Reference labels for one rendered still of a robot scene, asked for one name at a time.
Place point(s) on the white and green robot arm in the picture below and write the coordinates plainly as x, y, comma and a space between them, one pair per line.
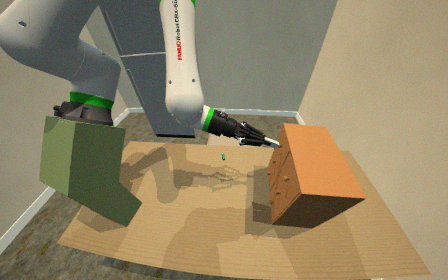
44, 35

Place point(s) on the orange chest of drawers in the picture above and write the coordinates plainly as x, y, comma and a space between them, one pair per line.
327, 185

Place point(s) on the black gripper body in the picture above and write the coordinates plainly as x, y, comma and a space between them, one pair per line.
232, 129

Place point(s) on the brown wooden drawer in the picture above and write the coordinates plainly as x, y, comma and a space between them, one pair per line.
276, 160
281, 194
271, 175
273, 202
291, 186
283, 146

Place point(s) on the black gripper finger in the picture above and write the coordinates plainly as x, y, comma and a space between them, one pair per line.
254, 140
250, 129

